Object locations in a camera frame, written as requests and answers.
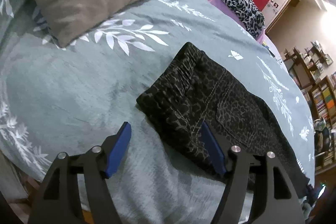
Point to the dark wooden desk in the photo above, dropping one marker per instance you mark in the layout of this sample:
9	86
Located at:
298	69

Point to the grey leaf pattern duvet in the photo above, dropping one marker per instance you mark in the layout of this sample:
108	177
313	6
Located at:
70	99

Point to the black metal chair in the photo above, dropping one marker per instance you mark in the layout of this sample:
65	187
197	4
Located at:
322	137

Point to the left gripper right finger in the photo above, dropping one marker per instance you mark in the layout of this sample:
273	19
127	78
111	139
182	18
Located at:
274	197

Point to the small desk top shelf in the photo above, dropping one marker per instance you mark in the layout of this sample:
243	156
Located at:
318	56

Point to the wooden bookshelf with books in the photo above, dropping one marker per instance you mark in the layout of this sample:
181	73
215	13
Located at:
321	100

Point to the black leopard print pants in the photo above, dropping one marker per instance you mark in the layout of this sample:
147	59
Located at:
196	99

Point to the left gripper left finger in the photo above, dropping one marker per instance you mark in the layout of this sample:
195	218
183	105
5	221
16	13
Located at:
58	198

